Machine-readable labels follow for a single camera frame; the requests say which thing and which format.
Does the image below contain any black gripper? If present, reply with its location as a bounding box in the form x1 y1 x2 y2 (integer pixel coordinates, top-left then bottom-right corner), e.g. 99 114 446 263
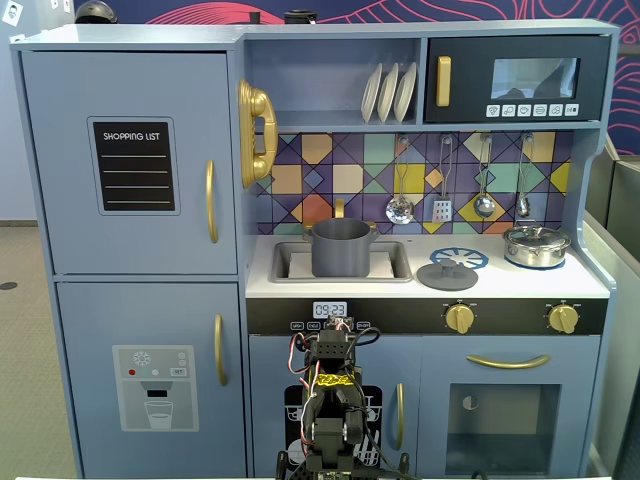
305 327 382 351

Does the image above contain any gray round lid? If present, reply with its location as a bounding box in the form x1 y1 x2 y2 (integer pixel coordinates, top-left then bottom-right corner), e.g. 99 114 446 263
416 258 480 291

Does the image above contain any steel pot with lid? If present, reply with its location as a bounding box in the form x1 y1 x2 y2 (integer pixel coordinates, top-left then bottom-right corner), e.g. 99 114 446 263
502 224 573 270

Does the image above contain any blue oven door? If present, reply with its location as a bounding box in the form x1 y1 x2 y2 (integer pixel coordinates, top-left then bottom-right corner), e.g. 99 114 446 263
419 335 601 477

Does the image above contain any gray sink basin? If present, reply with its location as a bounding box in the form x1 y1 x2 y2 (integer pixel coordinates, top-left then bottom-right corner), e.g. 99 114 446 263
271 241 414 284

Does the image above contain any gray cooking pot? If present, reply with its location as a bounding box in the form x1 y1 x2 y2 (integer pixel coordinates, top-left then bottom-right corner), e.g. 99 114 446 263
302 218 379 278

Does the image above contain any gold stove knob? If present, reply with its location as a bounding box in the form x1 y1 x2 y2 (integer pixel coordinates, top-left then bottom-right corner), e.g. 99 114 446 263
444 303 477 335
546 303 582 335

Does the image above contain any blue dishwasher door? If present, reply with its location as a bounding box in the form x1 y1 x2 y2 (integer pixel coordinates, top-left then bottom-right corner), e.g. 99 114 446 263
248 334 422 479

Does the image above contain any steel skimmer spoon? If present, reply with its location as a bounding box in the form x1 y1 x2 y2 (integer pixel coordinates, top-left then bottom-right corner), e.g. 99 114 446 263
385 134 416 226

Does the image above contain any steel slotted spatula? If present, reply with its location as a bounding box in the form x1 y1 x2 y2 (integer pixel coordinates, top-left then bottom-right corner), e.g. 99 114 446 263
431 134 456 225

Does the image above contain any steel ladle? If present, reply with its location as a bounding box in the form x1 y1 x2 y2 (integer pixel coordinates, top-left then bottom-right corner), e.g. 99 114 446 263
472 133 497 219

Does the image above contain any small steel spoon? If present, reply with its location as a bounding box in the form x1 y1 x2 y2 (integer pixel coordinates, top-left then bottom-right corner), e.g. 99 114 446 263
515 133 534 219

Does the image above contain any blue toy kitchen unit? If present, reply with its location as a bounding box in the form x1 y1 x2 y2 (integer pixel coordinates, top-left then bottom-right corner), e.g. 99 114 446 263
9 18 621 479

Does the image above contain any white plate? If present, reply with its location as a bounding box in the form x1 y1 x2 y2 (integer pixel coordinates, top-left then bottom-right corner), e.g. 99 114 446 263
393 61 418 124
360 63 384 125
376 62 401 125

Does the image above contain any gold toy telephone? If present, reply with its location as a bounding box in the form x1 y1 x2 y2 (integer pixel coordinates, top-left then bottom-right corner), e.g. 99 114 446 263
237 78 279 189

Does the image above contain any gray partition cabinet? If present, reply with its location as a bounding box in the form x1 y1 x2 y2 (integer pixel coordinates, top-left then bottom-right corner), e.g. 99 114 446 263
583 134 640 480

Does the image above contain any dark microwave door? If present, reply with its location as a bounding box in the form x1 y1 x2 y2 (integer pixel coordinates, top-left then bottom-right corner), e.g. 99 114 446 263
423 34 612 125

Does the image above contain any blue freezer door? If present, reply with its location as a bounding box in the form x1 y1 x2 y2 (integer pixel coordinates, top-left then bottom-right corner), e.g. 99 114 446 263
55 282 249 479

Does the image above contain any black shopping list board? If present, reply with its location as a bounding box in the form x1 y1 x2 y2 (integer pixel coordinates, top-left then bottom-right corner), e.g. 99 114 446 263
87 116 182 216

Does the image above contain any blue fridge door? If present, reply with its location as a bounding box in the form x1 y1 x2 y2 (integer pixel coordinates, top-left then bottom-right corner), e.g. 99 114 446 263
20 49 239 275

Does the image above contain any black helmet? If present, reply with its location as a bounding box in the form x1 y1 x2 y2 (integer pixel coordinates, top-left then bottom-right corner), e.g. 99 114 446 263
74 0 119 25

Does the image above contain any paper with face print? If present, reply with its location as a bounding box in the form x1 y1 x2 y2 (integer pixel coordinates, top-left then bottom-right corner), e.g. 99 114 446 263
1 1 25 27

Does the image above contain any gold dishwasher handle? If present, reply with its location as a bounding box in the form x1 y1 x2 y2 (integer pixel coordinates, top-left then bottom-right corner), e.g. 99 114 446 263
394 383 406 451

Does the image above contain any black cable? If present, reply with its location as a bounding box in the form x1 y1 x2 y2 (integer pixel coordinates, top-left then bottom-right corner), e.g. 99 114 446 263
357 407 401 474

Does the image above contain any gold oven handle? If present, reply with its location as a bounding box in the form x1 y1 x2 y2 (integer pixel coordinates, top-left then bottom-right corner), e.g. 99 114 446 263
466 353 553 371

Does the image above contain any gold freezer door handle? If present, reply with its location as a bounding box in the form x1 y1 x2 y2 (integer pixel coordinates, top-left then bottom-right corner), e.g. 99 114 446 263
214 313 229 387

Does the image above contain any gold fridge door handle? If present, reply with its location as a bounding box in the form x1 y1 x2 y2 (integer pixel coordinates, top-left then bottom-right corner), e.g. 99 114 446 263
205 159 220 245

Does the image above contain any gold microwave handle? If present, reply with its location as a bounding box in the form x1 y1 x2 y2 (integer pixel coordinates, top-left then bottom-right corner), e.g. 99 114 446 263
435 55 453 108

